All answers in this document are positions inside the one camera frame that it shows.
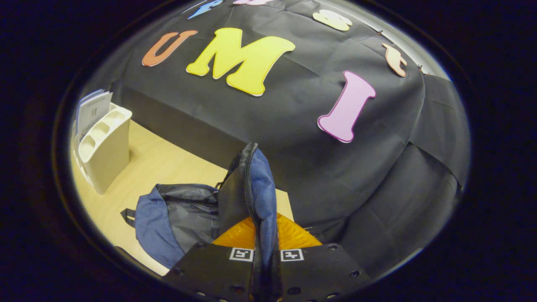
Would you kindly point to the white book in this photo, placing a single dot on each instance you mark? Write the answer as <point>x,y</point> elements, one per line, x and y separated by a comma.
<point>95,112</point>

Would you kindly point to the cream plastic bookshelf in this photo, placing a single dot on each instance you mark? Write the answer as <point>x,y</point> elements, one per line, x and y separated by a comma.
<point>105,159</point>

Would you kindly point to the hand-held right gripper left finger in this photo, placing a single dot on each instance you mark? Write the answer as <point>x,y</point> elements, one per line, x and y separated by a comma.
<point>218,268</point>

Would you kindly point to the black backdrop cloth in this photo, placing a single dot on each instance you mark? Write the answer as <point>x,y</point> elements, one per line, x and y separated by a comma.
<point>293,105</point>

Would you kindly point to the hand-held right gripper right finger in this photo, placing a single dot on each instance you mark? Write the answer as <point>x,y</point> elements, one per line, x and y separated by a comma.
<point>319,268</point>

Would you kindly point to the blue schoolbag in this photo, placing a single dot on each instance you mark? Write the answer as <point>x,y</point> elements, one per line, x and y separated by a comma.
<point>188,209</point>

